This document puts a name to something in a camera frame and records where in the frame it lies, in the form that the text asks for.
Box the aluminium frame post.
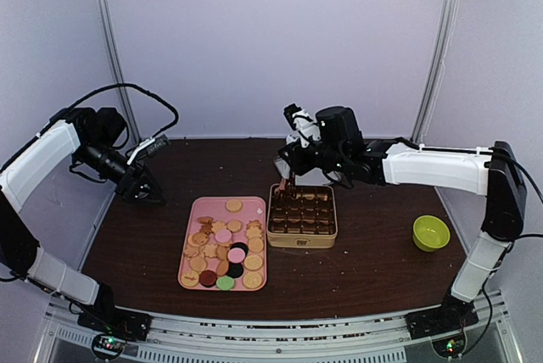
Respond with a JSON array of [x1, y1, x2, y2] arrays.
[[411, 0, 459, 142], [96, 0, 141, 143]]

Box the left aluminium frame post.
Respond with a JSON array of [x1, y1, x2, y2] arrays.
[[96, 0, 141, 143]]

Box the brown chocolate cookie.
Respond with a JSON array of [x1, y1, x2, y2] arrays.
[[199, 270, 218, 288]]

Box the front aluminium rail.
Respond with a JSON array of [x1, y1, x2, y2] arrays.
[[31, 291, 525, 362]]

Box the chocolate chip cookie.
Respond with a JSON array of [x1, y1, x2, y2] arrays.
[[188, 232, 209, 247]]

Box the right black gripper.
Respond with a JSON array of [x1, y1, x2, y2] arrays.
[[278, 138, 347, 176]]

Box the yellow dotted cookie corner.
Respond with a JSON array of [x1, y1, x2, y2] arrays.
[[243, 271, 264, 290]]

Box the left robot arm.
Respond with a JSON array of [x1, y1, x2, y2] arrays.
[[1, 107, 168, 332]]

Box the silver tin lid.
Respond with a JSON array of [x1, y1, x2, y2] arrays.
[[273, 157, 342, 187]]

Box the gold cookie tin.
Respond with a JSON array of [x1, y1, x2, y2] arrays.
[[266, 183, 338, 249]]

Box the green sandwich cookie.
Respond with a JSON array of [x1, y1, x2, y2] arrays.
[[216, 276, 236, 291]]

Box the black sandwich cookie upper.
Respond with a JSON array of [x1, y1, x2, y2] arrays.
[[231, 242, 249, 254]]

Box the yellow cookie with pink sword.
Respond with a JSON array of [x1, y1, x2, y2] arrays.
[[179, 270, 200, 288]]

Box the black sandwich cookie lower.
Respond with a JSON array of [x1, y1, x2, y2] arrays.
[[226, 263, 244, 279]]

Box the pink sandwich cookie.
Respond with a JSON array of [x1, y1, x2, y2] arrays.
[[215, 229, 232, 243], [227, 248, 246, 264]]

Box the swirl butter cookie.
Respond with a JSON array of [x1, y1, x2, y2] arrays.
[[274, 187, 288, 199]]

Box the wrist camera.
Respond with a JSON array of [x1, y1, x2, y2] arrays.
[[126, 135, 170, 165], [283, 103, 321, 148]]

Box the right aluminium frame post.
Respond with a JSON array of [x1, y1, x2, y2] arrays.
[[411, 0, 459, 142]]

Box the lone yellow sandwich cookie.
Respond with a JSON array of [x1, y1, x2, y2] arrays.
[[225, 198, 243, 213]]

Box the yellow dotted cookie middle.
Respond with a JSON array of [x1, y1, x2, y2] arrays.
[[244, 254, 264, 271]]

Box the pink sandwich cookie upper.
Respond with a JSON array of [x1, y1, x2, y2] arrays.
[[215, 229, 232, 243]]

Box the pink sandwich cookie lower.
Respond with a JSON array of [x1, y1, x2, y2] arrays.
[[227, 248, 246, 264]]

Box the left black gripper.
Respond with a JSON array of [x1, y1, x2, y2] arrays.
[[76, 139, 166, 206]]

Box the leaf shaped tan cookie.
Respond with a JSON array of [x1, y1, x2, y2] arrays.
[[245, 226, 263, 239]]

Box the pink plastic tray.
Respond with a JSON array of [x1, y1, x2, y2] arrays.
[[178, 197, 267, 292]]

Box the black sandwich cookie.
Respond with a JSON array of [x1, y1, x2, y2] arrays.
[[226, 263, 244, 279], [231, 242, 249, 254]]

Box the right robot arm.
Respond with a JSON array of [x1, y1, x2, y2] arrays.
[[278, 103, 527, 331]]

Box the metal serving tongs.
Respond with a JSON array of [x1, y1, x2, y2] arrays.
[[272, 169, 297, 201]]

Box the round tan cookie right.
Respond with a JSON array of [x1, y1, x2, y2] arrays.
[[248, 237, 265, 253]]

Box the green plastic bowl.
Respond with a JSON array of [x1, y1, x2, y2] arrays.
[[412, 215, 451, 253]]

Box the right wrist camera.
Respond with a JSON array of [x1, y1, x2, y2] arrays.
[[283, 103, 321, 148]]

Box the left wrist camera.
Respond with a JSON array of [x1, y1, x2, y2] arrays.
[[126, 135, 170, 165]]

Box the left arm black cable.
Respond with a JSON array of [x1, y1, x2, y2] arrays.
[[42, 82, 179, 156]]

